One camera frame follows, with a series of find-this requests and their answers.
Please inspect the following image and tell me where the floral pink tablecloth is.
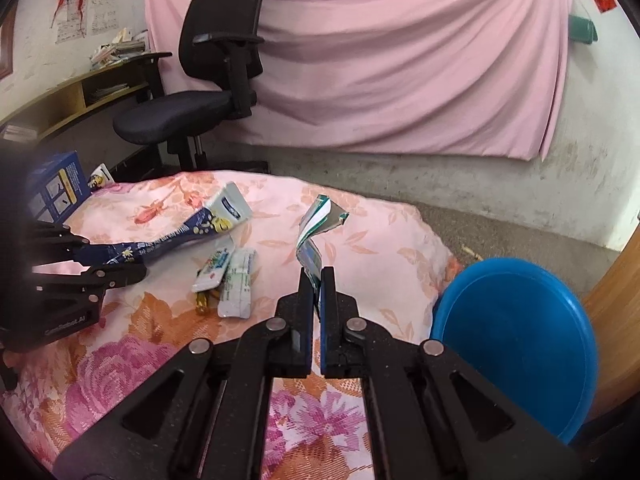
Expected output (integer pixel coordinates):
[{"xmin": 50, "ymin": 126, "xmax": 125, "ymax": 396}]
[{"xmin": 1, "ymin": 171, "xmax": 461, "ymax": 479}]

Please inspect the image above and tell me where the white blue medicine sachet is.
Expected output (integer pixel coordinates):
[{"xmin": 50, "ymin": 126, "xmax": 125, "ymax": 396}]
[{"xmin": 191, "ymin": 235, "xmax": 235, "ymax": 292}]

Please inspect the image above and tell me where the pink hanging sheet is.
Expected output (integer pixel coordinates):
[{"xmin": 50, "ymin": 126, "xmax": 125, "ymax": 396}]
[{"xmin": 145, "ymin": 0, "xmax": 572, "ymax": 160}]

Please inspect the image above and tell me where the blue plastic basin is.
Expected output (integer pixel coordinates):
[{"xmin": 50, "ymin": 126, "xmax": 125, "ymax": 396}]
[{"xmin": 431, "ymin": 258, "xmax": 598, "ymax": 443}]

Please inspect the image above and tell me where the wooden cabinet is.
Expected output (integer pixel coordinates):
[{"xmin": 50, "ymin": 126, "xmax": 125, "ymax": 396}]
[{"xmin": 584, "ymin": 233, "xmax": 640, "ymax": 418}]

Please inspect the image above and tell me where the green wall container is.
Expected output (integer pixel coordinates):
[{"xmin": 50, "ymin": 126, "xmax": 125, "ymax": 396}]
[{"xmin": 568, "ymin": 14, "xmax": 598, "ymax": 44}]

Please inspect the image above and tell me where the stack of books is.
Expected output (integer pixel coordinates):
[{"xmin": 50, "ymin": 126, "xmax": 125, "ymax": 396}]
[{"xmin": 90, "ymin": 28, "xmax": 149, "ymax": 70}]

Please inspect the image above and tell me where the wall calendar sheet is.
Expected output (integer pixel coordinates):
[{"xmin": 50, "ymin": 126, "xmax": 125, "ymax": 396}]
[{"xmin": 52, "ymin": 0, "xmax": 118, "ymax": 44}]

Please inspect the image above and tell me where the green gold battery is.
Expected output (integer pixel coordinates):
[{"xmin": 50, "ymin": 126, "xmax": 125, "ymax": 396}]
[{"xmin": 195, "ymin": 289, "xmax": 220, "ymax": 315}]

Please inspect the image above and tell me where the small yellow white packet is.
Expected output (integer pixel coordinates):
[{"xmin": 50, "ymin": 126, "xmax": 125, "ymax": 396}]
[{"xmin": 88, "ymin": 162, "xmax": 115, "ymax": 192}]

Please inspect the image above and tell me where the black office chair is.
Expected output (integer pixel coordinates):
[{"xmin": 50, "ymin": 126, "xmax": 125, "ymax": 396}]
[{"xmin": 113, "ymin": 0, "xmax": 264, "ymax": 171}]

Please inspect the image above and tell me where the blue white long wrapper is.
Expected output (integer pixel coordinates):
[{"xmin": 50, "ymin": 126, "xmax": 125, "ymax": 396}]
[{"xmin": 73, "ymin": 182, "xmax": 253, "ymax": 266}]

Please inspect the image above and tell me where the blue milk powder box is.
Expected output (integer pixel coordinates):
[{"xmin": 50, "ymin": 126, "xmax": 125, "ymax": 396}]
[{"xmin": 27, "ymin": 152, "xmax": 91, "ymax": 224}]

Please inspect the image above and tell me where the green white wrapper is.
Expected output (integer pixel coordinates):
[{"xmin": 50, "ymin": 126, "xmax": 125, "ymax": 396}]
[{"xmin": 295, "ymin": 194, "xmax": 350, "ymax": 292}]

